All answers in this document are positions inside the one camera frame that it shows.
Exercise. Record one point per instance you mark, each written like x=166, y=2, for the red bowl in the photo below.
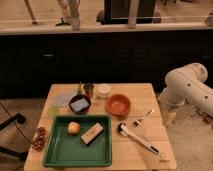
x=118, y=105

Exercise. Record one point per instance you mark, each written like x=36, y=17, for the yellow onion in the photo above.
x=73, y=128

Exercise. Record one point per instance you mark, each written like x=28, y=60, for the dark metal cup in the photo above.
x=88, y=88

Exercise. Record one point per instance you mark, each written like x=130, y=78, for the small green bottle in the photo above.
x=79, y=89

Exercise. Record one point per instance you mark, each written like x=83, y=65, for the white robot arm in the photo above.
x=186, y=84

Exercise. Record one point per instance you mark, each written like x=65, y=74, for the bunch of red grapes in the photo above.
x=39, y=141

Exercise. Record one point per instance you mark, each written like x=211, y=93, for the wooden block brush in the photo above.
x=91, y=133

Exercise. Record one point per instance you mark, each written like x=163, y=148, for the clear plastic lid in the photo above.
x=62, y=100

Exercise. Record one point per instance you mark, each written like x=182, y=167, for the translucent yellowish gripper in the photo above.
x=168, y=117

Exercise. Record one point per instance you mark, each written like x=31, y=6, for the white cup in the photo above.
x=103, y=90

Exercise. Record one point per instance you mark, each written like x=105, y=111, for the black chair base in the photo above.
x=9, y=135

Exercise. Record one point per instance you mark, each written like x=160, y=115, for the dark bowl with sponge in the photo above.
x=79, y=104

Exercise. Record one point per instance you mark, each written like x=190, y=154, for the metal fork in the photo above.
x=140, y=120

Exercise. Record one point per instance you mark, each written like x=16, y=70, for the yellow-green sponge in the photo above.
x=53, y=111

